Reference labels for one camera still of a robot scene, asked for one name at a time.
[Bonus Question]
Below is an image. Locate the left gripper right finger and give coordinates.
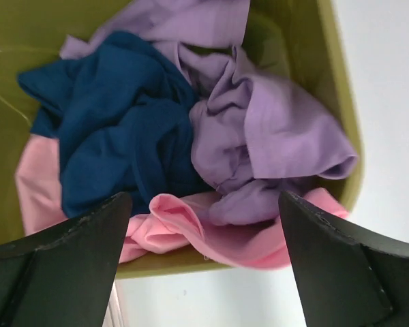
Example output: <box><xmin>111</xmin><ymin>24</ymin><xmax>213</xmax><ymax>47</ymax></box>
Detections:
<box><xmin>279</xmin><ymin>192</ymin><xmax>409</xmax><ymax>326</ymax></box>

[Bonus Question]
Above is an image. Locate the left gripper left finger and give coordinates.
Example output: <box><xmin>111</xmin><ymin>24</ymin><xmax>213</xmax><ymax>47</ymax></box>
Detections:
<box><xmin>0</xmin><ymin>193</ymin><xmax>132</xmax><ymax>326</ymax></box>

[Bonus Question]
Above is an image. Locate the pink t shirt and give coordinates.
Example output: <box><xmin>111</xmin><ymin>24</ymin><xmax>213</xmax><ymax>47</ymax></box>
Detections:
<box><xmin>15</xmin><ymin>136</ymin><xmax>350</xmax><ymax>272</ymax></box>

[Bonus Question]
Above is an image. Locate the lilac t shirt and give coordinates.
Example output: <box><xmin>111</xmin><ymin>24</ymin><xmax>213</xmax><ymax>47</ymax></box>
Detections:
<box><xmin>60</xmin><ymin>1</ymin><xmax>357</xmax><ymax>225</ymax></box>

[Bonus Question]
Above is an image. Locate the dark blue t shirt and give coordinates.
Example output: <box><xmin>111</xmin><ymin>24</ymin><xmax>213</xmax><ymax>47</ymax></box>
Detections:
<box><xmin>18</xmin><ymin>31</ymin><xmax>209</xmax><ymax>218</ymax></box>

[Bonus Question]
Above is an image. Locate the olive green plastic bin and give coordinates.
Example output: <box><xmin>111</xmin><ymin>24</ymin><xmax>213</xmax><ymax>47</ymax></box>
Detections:
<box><xmin>0</xmin><ymin>1</ymin><xmax>361</xmax><ymax>277</ymax></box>

